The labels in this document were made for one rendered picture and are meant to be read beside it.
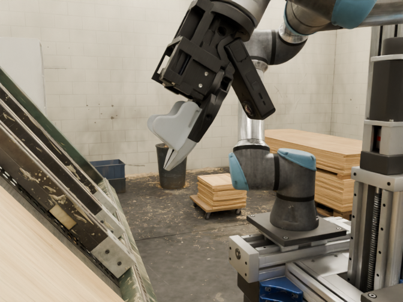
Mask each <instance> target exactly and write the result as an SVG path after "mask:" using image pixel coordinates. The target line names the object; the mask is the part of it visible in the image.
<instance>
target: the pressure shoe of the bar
mask: <svg viewBox="0 0 403 302"><path fill-rule="evenodd" d="M49 212H50V213H51V214H52V215H54V217H55V218H57V220H59V221H60V222H61V223H62V224H63V225H64V226H65V227H66V228H67V229H71V228H72V227H73V226H75V224H76V222H75V221H74V220H73V219H72V218H71V217H70V216H69V215H68V214H67V213H66V212H65V211H64V210H63V209H62V208H61V207H60V206H59V205H58V204H55V205H54V206H53V207H52V208H51V209H50V210H49Z"/></svg>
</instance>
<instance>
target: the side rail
mask: <svg viewBox="0 0 403 302"><path fill-rule="evenodd" d="M0 82H1V83H2V84H3V86H5V87H6V88H7V89H8V90H9V91H10V92H11V94H12V95H13V96H14V97H15V98H16V99H17V100H18V101H19V102H20V103H21V105H23V106H24V108H26V109H27V111H29V112H30V114H31V115H32V116H33V117H34V118H35V119H36V120H37V121H38V122H39V123H40V125H41V126H42V127H43V128H44V129H45V130H46V131H47V132H48V133H49V134H50V135H51V136H52V137H53V138H54V139H55V140H56V141H57V142H58V143H59V145H60V146H61V147H62V148H63V149H64V150H65V151H66V152H67V153H68V154H69V155H70V156H71V157H72V158H73V159H74V160H75V161H76V162H77V163H78V164H79V166H80V167H81V168H82V169H83V170H84V171H85V172H86V173H87V174H88V175H89V177H90V178H91V179H92V180H93V181H94V182H95V183H96V184H98V183H99V182H100V181H101V180H103V177H102V175H101V174H100V173H99V172H98V171H97V170H96V169H95V168H94V166H93V165H92V164H91V163H90V162H89V161H88V160H87V159H86V158H85V157H84V156H83V155H82V154H81V153H80V152H79V150H78V149H77V148H76V147H75V146H74V145H73V144H72V142H71V141H70V140H69V139H68V138H67V137H66V136H65V135H64V134H63V133H62V132H61V131H60V130H59V129H58V127H57V126H56V125H55V124H54V123H53V122H52V121H51V120H50V119H49V118H48V117H47V116H46V115H45V114H44V113H43V111H42V110H41V109H40V108H39V107H38V106H37V105H36V104H35V102H33V100H32V99H30V97H29V96H28V95H27V94H26V93H25V92H24V91H23V90H22V89H21V87H20V86H19V85H18V84H17V83H16V82H15V81H14V80H13V79H12V78H11V77H10V76H9V75H8V74H7V73H6V71H5V70H4V69H3V68H2V67H1V66H0Z"/></svg>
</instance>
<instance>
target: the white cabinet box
mask: <svg viewBox="0 0 403 302"><path fill-rule="evenodd" d="M0 66H1V67H2V68H3V69H4V70H5V71H6V73H7V74H8V75H9V76H10V77H11V78H12V79H13V80H14V81H15V82H16V83H17V84H18V85H19V86H20V87H21V89H22V90H23V91H24V92H25V93H26V94H27V95H28V96H29V97H30V99H32V100H33V102H35V104H36V105H37V106H38V107H39V108H40V109H41V110H42V111H43V113H44V114H45V115H46V116H47V103H46V87H45V78H44V62H43V46H42V44H41V42H40V40H39V39H37V38H13V37H0Z"/></svg>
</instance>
